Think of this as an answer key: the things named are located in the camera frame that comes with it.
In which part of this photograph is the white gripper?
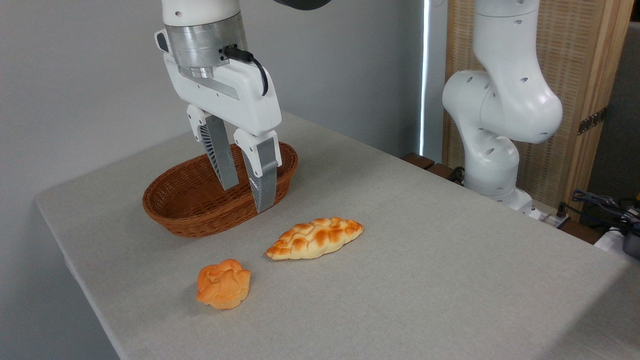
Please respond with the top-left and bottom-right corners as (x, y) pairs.
(163, 52), (283, 214)

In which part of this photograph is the long braided bread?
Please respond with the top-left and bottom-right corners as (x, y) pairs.
(264, 217), (364, 261)

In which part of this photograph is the brown wicker basket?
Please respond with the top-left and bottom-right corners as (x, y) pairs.
(142, 141), (299, 238)

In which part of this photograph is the round orange bread bun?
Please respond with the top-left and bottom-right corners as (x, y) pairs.
(196, 258), (252, 311)

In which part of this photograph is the wooden rattan folding screen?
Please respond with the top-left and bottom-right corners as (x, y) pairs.
(442, 0), (635, 222)

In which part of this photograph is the metal screen hinge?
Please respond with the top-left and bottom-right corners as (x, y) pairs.
(577, 106), (609, 136)

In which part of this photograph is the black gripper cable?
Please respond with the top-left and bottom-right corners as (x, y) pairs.
(222, 44), (270, 97)

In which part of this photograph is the black cable bundle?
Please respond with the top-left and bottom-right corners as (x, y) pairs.
(557, 189), (640, 236)

